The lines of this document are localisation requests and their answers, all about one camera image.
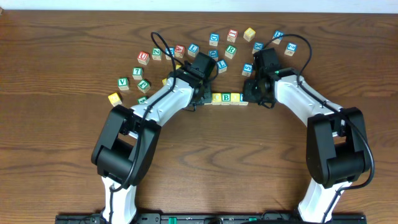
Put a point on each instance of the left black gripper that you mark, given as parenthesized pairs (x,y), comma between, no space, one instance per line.
(205,96)

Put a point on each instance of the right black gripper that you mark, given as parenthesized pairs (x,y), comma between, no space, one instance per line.
(247,96)

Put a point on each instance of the blue T block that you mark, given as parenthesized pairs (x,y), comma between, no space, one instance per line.
(241,101)

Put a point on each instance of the yellow O block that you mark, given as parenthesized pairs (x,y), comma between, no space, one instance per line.
(216,99)
(235,99)

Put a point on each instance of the green B block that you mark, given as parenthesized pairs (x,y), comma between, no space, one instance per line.
(225,98)

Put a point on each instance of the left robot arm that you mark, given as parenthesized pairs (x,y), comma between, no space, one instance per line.
(128,139)

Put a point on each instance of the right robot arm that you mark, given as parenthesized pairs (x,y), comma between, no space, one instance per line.
(338,155)

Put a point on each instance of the blue D block lower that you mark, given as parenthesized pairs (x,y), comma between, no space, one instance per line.
(213,54)

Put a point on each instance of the blue d block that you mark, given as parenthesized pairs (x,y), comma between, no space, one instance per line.
(214,39)
(213,54)

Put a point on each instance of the blue L block centre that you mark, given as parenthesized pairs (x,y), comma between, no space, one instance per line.
(222,66)

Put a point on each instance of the blue l block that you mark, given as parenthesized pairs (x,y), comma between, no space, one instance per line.
(193,50)
(222,66)

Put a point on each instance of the blue L block upper left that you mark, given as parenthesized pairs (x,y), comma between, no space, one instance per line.
(193,50)

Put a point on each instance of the blue 5 block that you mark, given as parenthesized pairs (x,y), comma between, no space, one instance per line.
(247,69)

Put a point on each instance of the red A block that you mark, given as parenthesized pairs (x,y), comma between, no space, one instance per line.
(179,51)

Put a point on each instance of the blue D block upper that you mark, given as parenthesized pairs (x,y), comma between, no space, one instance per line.
(214,39)

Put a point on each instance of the green R block right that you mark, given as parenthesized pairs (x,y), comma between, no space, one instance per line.
(230,51)

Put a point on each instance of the blue P block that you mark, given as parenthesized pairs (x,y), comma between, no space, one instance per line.
(169,53)

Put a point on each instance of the blue X block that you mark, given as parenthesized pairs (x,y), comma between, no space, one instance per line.
(257,47)

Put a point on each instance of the red I block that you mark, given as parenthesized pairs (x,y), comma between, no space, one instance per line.
(232,35)

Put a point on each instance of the green Z block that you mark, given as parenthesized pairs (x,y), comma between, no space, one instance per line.
(156,54)

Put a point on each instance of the blue 2 block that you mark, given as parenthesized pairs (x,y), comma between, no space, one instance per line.
(290,49)

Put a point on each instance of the yellow block top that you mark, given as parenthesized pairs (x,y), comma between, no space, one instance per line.
(249,34)

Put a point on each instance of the blue H block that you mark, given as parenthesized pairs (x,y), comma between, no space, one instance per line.
(277,37)

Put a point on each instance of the red U block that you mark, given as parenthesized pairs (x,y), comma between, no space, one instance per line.
(143,58)

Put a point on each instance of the green 7 block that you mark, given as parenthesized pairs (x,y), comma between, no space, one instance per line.
(137,73)

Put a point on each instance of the green 4 block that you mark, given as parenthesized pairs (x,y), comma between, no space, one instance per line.
(142,100)

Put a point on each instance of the green V block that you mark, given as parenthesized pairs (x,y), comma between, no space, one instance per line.
(123,83)

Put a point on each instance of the yellow block far left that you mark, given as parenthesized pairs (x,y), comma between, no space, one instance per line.
(115,99)

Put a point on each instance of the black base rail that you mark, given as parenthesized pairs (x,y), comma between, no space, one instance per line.
(156,218)

